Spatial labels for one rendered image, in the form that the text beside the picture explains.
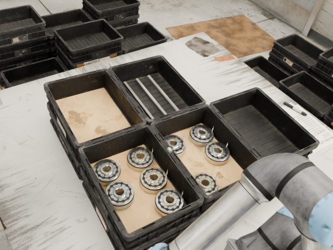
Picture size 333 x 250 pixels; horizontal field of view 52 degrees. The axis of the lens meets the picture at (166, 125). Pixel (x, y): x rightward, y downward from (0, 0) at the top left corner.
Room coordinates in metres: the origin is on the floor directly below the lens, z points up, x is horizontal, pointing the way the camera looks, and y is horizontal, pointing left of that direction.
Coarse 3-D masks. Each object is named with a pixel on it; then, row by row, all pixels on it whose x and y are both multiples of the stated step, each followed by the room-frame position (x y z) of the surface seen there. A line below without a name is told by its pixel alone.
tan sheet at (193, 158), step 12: (180, 132) 1.05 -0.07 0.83; (192, 144) 0.99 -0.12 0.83; (180, 156) 0.91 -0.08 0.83; (192, 156) 0.92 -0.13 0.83; (192, 168) 0.86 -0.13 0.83; (204, 168) 0.87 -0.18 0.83; (216, 168) 0.88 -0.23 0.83; (228, 168) 0.89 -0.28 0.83; (240, 168) 0.90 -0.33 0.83; (228, 180) 0.83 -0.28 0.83
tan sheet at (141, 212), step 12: (120, 156) 0.86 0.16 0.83; (120, 168) 0.80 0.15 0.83; (120, 180) 0.75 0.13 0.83; (132, 180) 0.76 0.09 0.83; (168, 180) 0.78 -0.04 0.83; (144, 192) 0.71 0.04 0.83; (132, 204) 0.65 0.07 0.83; (144, 204) 0.66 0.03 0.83; (120, 216) 0.60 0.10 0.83; (132, 216) 0.61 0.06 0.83; (144, 216) 0.61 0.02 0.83; (156, 216) 0.62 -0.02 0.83; (132, 228) 0.56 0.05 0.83
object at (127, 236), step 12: (132, 132) 0.91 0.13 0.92; (96, 144) 0.82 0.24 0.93; (84, 156) 0.75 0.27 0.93; (168, 156) 0.82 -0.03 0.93; (180, 168) 0.77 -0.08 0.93; (96, 180) 0.66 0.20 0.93; (108, 204) 0.58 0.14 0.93; (192, 204) 0.63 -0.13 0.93; (168, 216) 0.57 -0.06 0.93; (120, 228) 0.50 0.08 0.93
